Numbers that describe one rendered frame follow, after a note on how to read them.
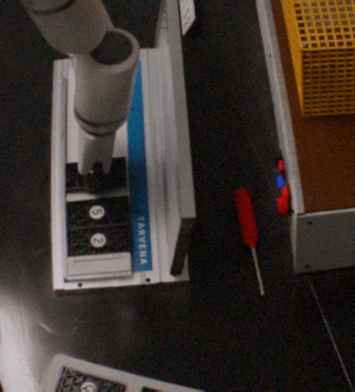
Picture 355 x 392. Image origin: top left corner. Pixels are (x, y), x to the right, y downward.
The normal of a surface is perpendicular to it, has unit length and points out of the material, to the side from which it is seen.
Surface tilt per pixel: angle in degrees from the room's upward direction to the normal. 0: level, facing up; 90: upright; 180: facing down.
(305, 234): 90
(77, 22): 92
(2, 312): 0
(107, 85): 89
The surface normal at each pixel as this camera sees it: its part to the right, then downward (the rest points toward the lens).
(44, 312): -0.08, -0.49
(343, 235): 0.07, 0.87
